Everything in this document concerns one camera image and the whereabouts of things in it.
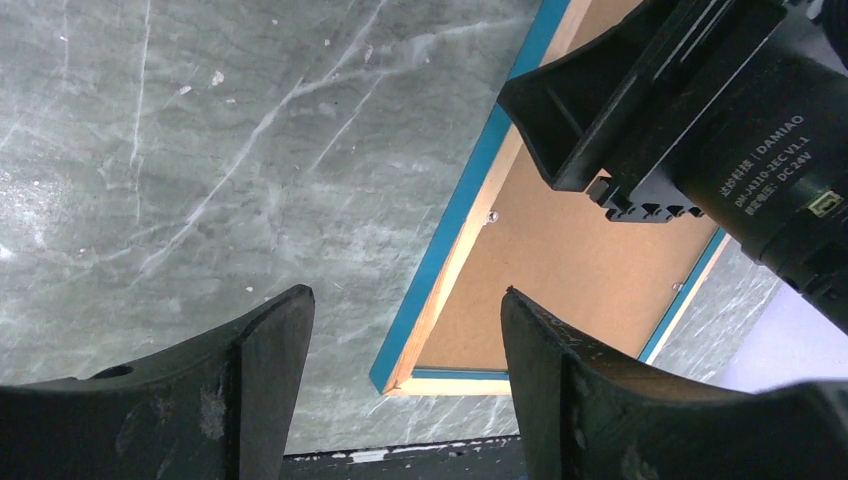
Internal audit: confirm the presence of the brown cardboard backing board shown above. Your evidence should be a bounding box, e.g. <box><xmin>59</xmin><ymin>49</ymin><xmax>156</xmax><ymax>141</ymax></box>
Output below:
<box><xmin>415</xmin><ymin>0</ymin><xmax>720</xmax><ymax>372</ymax></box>

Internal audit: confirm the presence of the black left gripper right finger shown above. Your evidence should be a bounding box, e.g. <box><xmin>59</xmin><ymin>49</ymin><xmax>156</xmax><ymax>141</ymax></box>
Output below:
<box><xmin>501</xmin><ymin>288</ymin><xmax>847</xmax><ymax>479</ymax></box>

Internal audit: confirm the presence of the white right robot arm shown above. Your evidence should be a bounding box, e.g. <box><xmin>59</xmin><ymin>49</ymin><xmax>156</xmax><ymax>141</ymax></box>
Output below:
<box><xmin>498</xmin><ymin>0</ymin><xmax>847</xmax><ymax>329</ymax></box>

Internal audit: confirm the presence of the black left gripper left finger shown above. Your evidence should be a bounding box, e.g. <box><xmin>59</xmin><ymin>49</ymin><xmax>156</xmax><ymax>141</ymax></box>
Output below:
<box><xmin>1</xmin><ymin>285</ymin><xmax>315</xmax><ymax>479</ymax></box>

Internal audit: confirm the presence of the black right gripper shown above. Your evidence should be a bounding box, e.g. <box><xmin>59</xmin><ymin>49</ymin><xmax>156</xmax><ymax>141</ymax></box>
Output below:
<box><xmin>497</xmin><ymin>1</ymin><xmax>787</xmax><ymax>223</ymax></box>

